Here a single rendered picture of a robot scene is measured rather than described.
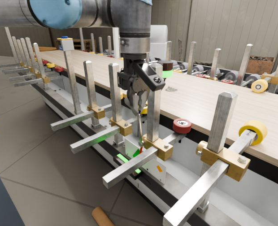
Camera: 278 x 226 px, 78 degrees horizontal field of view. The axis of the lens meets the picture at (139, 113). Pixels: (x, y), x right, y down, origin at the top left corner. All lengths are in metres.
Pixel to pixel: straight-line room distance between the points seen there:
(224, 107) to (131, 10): 0.34
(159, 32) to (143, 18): 4.02
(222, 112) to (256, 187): 0.43
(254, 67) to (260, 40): 1.21
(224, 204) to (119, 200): 0.93
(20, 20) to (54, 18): 0.11
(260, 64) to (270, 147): 4.39
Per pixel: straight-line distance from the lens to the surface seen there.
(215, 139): 0.53
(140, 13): 0.51
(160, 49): 4.48
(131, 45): 0.51
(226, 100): 0.47
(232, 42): 6.00
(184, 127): 0.76
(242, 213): 0.90
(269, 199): 0.86
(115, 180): 0.60
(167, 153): 0.69
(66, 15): 0.42
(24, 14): 0.51
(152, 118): 0.65
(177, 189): 0.78
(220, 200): 0.90
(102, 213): 1.46
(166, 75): 0.62
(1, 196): 1.43
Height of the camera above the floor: 1.30
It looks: 27 degrees down
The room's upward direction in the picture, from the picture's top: straight up
